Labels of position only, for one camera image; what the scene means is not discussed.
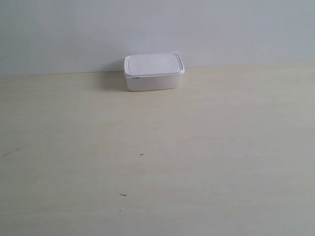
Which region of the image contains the white lidded plastic container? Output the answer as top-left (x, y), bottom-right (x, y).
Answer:
top-left (124, 53), bottom-right (185, 91)

